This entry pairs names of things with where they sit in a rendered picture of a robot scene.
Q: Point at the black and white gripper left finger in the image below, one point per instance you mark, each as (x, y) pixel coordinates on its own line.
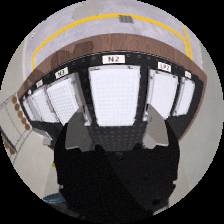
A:
(73, 139)

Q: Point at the black perforated work table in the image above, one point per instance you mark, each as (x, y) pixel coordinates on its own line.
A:
(119, 138)

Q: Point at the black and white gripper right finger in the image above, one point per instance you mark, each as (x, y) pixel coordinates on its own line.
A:
(159, 136)

